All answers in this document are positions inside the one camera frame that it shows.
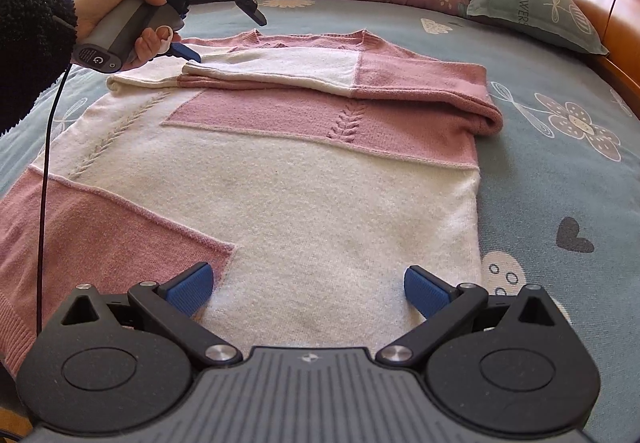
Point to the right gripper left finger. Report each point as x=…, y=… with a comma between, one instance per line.
x=167, y=309

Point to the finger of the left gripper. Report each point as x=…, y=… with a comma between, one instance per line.
x=180, y=50
x=250, y=9

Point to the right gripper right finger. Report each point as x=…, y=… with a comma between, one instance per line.
x=448, y=311

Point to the pink and cream sweater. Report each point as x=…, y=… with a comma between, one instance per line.
x=308, y=171

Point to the black sleeve forearm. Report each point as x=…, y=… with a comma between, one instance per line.
x=37, y=40

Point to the person's left hand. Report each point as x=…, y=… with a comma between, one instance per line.
x=148, y=45

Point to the blue floral bed sheet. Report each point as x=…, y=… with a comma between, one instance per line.
x=558, y=199

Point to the grey-green flower pillow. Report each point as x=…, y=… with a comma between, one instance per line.
x=558, y=22

